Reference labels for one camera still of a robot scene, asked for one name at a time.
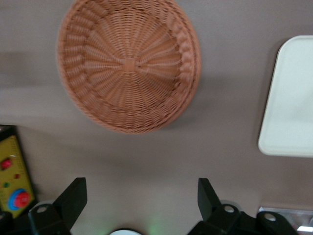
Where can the black yellow control box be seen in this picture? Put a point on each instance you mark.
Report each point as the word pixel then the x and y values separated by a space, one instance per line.
pixel 14 171

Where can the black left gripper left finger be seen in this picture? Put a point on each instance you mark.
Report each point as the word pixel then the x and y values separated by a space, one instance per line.
pixel 71 198

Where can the round brown wicker basket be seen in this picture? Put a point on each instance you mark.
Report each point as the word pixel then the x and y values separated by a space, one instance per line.
pixel 127 66

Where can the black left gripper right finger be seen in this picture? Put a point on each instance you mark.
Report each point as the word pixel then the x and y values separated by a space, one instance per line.
pixel 207 198

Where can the beige plastic tray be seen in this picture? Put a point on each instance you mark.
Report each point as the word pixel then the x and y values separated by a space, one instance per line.
pixel 291 102

